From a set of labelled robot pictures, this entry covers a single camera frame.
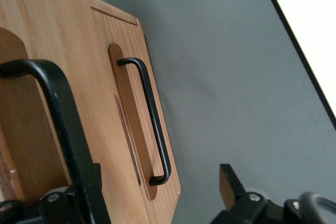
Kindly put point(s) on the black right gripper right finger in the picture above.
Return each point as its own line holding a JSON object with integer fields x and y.
{"x": 237, "y": 195}

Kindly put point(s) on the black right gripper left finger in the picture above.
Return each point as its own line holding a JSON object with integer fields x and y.
{"x": 56, "y": 208}

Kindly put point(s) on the wooden drawer cabinet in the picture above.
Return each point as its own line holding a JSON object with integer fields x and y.
{"x": 99, "y": 4}

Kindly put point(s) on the beige plastic tray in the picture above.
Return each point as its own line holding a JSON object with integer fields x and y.
{"x": 315, "y": 11}

